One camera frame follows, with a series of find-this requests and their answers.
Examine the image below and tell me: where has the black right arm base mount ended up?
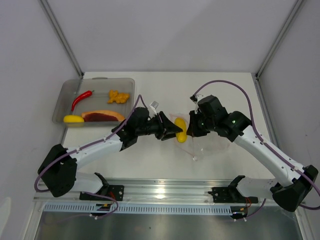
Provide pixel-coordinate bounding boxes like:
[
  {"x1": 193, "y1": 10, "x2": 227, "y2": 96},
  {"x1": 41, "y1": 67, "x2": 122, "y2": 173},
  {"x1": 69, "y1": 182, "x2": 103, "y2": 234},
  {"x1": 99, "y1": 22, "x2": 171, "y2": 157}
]
[{"x1": 207, "y1": 186, "x2": 259, "y2": 204}]

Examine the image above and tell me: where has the red grapefruit wedge toy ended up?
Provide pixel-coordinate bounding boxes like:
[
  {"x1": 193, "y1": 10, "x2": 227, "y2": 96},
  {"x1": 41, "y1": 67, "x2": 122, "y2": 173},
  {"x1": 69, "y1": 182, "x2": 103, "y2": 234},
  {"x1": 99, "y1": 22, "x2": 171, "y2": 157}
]
[{"x1": 81, "y1": 110, "x2": 125, "y2": 122}]

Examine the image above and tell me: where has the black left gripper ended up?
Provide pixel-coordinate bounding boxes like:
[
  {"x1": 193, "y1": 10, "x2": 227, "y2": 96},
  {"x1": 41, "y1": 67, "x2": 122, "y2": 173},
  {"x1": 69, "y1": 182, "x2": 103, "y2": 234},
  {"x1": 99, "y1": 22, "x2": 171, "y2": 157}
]
[{"x1": 136, "y1": 111, "x2": 183, "y2": 141}]

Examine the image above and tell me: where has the clear pink zip top bag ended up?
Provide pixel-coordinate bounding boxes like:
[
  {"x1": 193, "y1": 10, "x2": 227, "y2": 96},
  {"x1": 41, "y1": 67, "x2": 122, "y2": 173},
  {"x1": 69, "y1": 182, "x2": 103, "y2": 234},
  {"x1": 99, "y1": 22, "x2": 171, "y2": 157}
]
[{"x1": 169, "y1": 113, "x2": 231, "y2": 161}]

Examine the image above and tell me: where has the right aluminium frame post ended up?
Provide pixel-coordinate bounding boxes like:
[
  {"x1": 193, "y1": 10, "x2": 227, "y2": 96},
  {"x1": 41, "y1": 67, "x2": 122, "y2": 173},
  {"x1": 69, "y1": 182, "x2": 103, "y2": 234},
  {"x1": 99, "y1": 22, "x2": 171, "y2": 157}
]
[{"x1": 255, "y1": 0, "x2": 307, "y2": 81}]

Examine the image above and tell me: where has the red chili pepper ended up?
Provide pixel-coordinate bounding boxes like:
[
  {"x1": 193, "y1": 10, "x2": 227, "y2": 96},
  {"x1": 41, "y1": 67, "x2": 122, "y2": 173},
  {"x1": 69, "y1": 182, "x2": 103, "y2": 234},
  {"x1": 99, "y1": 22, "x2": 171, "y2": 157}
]
[{"x1": 71, "y1": 90, "x2": 94, "y2": 112}]

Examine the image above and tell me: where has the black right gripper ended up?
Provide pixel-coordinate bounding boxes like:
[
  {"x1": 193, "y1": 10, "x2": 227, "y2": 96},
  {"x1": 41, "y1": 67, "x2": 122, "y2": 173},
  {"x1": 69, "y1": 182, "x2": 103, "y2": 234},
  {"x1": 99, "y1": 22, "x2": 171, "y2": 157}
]
[{"x1": 186, "y1": 110, "x2": 216, "y2": 138}]

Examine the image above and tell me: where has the grey translucent plastic tray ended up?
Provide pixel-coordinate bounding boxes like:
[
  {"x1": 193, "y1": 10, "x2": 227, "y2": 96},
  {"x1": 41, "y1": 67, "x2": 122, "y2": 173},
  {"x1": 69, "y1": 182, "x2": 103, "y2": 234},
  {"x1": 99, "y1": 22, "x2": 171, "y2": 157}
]
[{"x1": 52, "y1": 77, "x2": 135, "y2": 127}]

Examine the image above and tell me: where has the aluminium frame post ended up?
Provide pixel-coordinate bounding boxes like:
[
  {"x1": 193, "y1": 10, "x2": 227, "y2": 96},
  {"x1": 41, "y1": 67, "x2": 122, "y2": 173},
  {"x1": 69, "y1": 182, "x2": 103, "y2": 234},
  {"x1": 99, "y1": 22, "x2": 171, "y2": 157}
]
[
  {"x1": 38, "y1": 0, "x2": 84, "y2": 79},
  {"x1": 255, "y1": 0, "x2": 307, "y2": 81}
]

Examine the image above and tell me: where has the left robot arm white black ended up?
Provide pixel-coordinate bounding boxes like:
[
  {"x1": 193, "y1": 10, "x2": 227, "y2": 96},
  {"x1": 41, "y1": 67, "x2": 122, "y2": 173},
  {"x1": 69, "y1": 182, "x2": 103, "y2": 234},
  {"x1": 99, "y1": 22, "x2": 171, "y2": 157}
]
[{"x1": 38, "y1": 107, "x2": 183, "y2": 200}]

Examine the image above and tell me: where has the grey slotted cable duct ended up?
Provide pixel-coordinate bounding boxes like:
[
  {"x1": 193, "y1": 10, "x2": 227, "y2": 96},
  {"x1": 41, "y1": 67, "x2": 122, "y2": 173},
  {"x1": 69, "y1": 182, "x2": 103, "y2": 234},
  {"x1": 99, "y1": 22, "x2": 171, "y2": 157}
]
[{"x1": 43, "y1": 202, "x2": 233, "y2": 216}]

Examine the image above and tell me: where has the left aluminium frame post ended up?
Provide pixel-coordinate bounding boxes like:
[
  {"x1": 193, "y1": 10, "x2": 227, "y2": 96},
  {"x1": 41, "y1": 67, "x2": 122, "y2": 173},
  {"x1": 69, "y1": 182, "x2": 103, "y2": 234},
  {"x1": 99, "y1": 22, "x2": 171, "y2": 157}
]
[{"x1": 38, "y1": 0, "x2": 84, "y2": 79}]

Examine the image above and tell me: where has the yellow lemon toy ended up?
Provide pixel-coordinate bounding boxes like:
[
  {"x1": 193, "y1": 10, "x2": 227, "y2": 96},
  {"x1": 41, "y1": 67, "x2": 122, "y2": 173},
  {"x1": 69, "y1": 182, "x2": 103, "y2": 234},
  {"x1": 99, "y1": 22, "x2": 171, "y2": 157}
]
[
  {"x1": 63, "y1": 115, "x2": 85, "y2": 123},
  {"x1": 174, "y1": 117, "x2": 188, "y2": 144}
]

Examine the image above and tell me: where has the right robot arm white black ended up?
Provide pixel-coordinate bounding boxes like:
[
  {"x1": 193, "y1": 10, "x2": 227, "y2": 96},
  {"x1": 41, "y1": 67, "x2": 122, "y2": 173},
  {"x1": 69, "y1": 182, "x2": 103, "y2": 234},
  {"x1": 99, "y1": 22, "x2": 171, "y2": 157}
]
[{"x1": 187, "y1": 95, "x2": 319, "y2": 212}]

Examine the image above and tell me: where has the orange ginger root toy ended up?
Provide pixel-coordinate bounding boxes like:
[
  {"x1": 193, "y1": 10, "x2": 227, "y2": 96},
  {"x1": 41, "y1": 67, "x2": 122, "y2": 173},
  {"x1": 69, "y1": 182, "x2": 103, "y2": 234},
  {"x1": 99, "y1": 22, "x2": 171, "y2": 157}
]
[{"x1": 107, "y1": 90, "x2": 130, "y2": 104}]

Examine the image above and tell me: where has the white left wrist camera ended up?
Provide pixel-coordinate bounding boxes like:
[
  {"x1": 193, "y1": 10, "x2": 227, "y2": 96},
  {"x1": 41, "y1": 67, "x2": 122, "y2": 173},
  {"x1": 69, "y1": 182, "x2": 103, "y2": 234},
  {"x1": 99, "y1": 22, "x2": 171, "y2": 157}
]
[{"x1": 148, "y1": 101, "x2": 159, "y2": 117}]

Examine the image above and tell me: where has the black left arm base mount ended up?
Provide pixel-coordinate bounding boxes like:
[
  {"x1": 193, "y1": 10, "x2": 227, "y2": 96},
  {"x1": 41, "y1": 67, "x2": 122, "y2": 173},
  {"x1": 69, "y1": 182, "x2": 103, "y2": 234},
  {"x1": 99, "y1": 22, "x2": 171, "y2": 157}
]
[{"x1": 79, "y1": 185, "x2": 125, "y2": 202}]

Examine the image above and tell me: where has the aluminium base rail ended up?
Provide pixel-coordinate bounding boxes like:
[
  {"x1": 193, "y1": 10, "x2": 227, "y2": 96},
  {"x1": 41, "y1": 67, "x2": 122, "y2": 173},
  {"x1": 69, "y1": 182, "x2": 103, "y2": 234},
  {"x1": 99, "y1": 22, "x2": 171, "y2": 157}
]
[{"x1": 33, "y1": 178, "x2": 306, "y2": 206}]

